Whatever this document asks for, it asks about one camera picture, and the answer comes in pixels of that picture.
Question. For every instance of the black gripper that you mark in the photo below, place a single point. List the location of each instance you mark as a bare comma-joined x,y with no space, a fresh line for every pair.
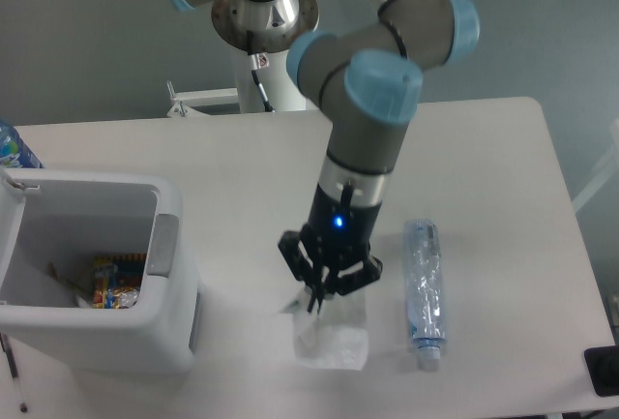
342,232

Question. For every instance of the crushed clear plastic bottle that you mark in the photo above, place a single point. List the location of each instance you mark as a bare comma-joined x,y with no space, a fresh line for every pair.
423,292

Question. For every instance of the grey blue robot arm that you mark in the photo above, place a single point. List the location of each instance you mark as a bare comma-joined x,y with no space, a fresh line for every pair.
367,84

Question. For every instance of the white plastic trash can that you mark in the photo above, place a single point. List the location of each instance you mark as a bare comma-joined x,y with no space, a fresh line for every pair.
53,224

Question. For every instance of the colourful snack wrapper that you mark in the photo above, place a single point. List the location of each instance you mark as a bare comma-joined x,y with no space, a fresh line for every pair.
117,280

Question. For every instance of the black device at edge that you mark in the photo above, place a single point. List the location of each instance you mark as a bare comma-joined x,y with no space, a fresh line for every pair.
602,366

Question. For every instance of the black pen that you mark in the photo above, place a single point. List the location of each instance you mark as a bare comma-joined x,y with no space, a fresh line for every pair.
9,353

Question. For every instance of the blue labelled drink bottle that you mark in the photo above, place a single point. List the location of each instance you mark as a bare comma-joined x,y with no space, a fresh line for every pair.
15,153

